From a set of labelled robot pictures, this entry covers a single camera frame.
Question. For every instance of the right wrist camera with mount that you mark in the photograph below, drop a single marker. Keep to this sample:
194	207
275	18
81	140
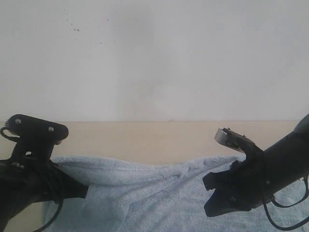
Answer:
237	142

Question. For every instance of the light blue terry towel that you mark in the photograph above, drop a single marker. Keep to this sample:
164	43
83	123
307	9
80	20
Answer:
131	197

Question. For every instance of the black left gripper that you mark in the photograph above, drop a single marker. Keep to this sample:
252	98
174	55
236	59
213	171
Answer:
27	181

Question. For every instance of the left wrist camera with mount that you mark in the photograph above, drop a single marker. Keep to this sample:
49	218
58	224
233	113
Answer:
33	135

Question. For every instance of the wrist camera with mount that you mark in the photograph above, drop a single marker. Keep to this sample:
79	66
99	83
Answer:
33	135
237	142

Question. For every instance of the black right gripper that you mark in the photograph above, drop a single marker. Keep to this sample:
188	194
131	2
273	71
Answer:
241	188

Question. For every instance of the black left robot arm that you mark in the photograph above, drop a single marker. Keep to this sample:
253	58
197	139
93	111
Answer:
6	214

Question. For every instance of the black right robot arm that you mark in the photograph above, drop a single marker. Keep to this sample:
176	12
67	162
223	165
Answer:
290	160

